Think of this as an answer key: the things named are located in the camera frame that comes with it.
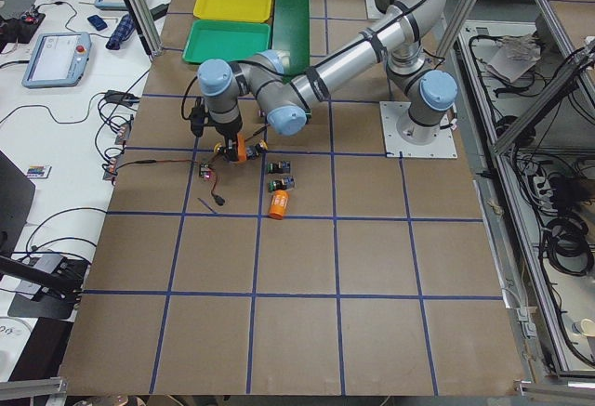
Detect yellow plastic tray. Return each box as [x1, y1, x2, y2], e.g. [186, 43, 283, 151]
[192, 0, 272, 23]

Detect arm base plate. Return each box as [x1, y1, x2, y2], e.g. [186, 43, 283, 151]
[379, 101, 457, 160]
[364, 0, 385, 20]

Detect green plastic tray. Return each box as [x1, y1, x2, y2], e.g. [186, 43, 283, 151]
[182, 20, 271, 64]

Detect aluminium frame post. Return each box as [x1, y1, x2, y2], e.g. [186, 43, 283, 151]
[123, 0, 163, 59]

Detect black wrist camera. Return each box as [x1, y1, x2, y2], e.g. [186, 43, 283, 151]
[189, 97, 207, 138]

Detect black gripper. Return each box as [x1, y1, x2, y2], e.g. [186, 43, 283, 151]
[218, 122, 243, 147]

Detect near blue teach pendant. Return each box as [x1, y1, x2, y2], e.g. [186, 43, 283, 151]
[21, 32, 92, 89]

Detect green push button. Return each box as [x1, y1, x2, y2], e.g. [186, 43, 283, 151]
[266, 160, 291, 175]
[268, 176, 296, 192]

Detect green conveyor belt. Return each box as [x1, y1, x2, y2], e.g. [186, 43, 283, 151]
[271, 0, 311, 83]

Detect small green circuit board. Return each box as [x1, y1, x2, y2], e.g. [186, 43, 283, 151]
[199, 163, 213, 181]

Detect orange cylinder marked 4680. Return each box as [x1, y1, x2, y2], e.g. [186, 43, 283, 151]
[268, 190, 289, 220]

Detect blue plaid folded umbrella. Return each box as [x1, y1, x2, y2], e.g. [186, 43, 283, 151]
[105, 14, 136, 50]

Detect small blue box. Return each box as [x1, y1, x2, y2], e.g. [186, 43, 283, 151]
[87, 15, 108, 32]

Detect red black wire cable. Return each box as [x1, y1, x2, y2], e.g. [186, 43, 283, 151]
[113, 124, 273, 205]

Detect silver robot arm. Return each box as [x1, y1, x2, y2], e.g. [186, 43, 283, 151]
[189, 0, 457, 150]

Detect plain orange cylinder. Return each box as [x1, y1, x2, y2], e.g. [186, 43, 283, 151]
[227, 133, 247, 164]

